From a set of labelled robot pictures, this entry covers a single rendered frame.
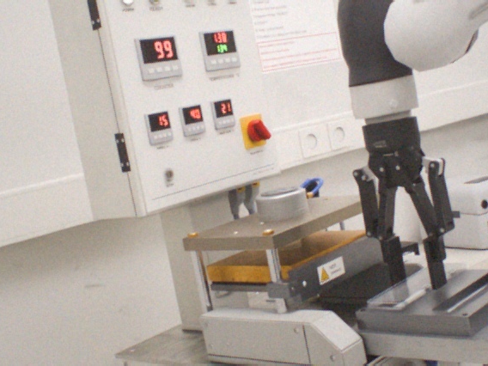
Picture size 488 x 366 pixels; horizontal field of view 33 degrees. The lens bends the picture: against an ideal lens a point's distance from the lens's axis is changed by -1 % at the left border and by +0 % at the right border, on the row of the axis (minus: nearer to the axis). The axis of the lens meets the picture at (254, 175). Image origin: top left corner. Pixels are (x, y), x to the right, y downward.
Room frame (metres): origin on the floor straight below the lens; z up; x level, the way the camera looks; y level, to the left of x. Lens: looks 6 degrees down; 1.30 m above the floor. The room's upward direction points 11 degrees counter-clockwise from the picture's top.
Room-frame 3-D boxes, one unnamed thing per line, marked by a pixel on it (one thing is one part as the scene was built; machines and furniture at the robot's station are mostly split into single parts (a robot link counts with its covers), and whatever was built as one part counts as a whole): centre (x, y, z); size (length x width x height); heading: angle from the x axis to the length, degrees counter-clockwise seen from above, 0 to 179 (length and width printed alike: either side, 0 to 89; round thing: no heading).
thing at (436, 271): (1.07, -0.22, 1.03); 0.03 x 0.01 x 0.07; 138
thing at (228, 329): (1.09, 0.01, 0.96); 0.25 x 0.05 x 0.07; 47
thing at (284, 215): (1.28, -0.02, 1.08); 0.31 x 0.24 x 0.13; 137
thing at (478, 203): (2.19, -0.57, 0.88); 0.25 x 0.20 x 0.17; 33
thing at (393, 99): (1.12, -0.19, 1.26); 0.13 x 0.12 x 0.05; 138
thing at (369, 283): (1.29, -0.18, 0.96); 0.26 x 0.05 x 0.07; 47
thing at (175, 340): (1.27, -0.01, 0.93); 0.46 x 0.35 x 0.01; 47
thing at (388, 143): (1.10, -0.19, 1.19); 0.08 x 0.08 x 0.09
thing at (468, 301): (1.07, -0.22, 0.98); 0.20 x 0.17 x 0.03; 137
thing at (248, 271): (1.25, -0.04, 1.07); 0.22 x 0.17 x 0.10; 137
